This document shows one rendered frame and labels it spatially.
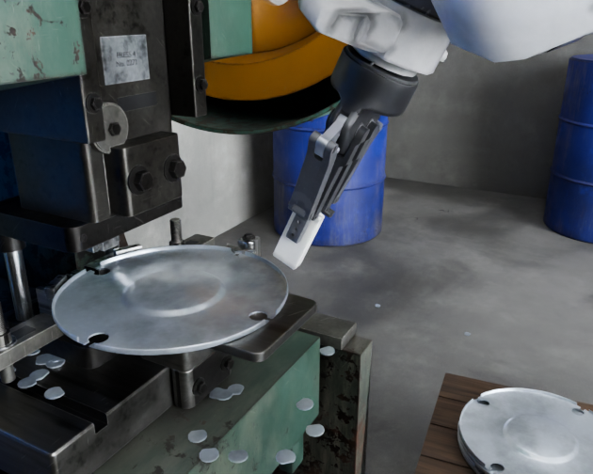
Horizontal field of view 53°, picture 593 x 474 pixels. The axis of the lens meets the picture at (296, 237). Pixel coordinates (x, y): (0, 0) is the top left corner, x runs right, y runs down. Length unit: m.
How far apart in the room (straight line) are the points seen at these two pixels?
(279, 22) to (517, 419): 0.85
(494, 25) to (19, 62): 0.38
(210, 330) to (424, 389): 1.34
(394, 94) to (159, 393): 0.46
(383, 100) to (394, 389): 1.48
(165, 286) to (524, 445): 0.73
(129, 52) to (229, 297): 0.31
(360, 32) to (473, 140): 3.50
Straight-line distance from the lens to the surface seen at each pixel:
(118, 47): 0.71
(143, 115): 0.75
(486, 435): 1.21
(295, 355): 0.88
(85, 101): 0.63
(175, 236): 0.95
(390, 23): 0.50
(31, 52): 0.58
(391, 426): 1.79
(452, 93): 3.97
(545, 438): 1.23
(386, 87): 0.52
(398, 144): 4.12
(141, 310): 0.73
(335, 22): 0.49
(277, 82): 0.99
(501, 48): 0.41
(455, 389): 1.36
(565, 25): 0.40
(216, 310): 0.72
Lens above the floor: 1.12
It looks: 21 degrees down
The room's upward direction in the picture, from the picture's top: straight up
